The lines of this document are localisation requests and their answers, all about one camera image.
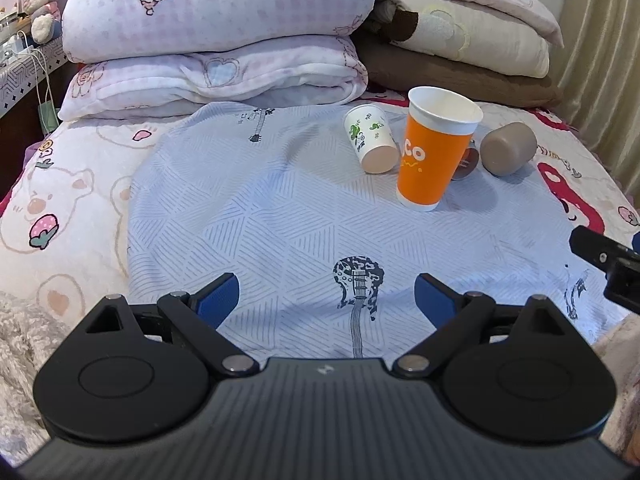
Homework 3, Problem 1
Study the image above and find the green face mask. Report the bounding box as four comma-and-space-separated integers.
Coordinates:
39, 100, 60, 135

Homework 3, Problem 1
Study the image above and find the white charger cable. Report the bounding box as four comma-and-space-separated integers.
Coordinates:
12, 30, 58, 108

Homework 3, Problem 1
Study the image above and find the light blue guitar-print cloth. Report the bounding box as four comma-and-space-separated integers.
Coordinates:
126, 101, 631, 361

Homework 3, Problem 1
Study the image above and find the orange paper cup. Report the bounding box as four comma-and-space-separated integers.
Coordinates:
396, 86, 484, 212

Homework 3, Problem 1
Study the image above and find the white paper cup green print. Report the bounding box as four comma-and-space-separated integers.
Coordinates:
343, 104, 401, 175

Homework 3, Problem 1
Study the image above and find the pink checked pillow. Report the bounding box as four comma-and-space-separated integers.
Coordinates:
61, 0, 383, 63

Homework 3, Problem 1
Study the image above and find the folded cream flower blanket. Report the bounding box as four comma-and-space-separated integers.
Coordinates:
370, 0, 551, 79

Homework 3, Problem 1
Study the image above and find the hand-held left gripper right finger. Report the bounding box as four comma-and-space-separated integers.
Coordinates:
394, 273, 569, 379

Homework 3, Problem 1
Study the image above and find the side table with patterned cover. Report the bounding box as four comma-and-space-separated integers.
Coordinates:
0, 35, 68, 116

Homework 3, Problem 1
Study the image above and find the beige curtain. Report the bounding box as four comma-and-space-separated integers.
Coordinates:
545, 0, 640, 161

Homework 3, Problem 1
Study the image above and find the folded pink heart-print quilt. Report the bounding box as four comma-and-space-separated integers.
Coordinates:
57, 37, 370, 122

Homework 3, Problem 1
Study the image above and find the fuzzy beige blanket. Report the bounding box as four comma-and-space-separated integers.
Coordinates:
0, 290, 71, 461

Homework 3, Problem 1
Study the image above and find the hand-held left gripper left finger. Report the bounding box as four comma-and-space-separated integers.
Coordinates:
82, 272, 261, 377

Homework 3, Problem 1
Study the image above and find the fluffy pink cloth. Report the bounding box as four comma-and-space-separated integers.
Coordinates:
592, 315, 640, 461

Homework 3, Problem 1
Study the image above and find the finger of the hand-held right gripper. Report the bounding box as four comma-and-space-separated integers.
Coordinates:
569, 226, 640, 317

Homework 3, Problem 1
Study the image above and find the folded brown blanket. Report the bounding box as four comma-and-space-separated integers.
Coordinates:
355, 32, 563, 108

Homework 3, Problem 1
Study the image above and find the brown plastic cup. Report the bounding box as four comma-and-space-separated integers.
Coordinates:
481, 122, 538, 177

